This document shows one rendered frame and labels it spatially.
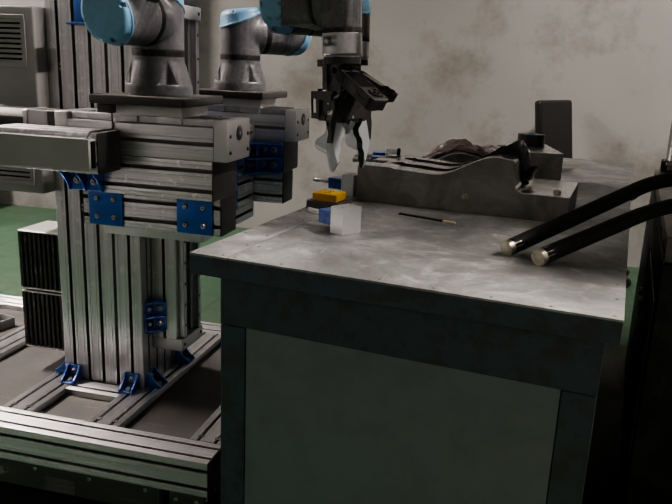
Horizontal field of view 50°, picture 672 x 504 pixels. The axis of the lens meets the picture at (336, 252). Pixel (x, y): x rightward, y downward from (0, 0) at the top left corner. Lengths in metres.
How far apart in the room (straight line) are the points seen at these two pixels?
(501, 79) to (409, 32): 0.63
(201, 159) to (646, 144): 3.40
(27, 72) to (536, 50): 3.21
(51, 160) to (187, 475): 0.77
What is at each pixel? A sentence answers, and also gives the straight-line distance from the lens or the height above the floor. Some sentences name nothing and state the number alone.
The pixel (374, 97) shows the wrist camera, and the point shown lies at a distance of 1.30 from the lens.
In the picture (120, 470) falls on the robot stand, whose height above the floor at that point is 0.17.
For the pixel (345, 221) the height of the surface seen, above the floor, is 0.83.
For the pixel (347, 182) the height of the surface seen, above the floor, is 0.83.
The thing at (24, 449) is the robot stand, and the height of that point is 0.18.
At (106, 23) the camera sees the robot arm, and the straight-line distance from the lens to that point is 1.55.
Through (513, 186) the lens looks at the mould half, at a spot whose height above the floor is 0.87.
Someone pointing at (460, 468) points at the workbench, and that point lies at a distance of 1.21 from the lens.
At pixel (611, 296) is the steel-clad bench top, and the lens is 1.16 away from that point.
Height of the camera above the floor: 1.12
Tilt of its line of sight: 15 degrees down
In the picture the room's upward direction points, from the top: 2 degrees clockwise
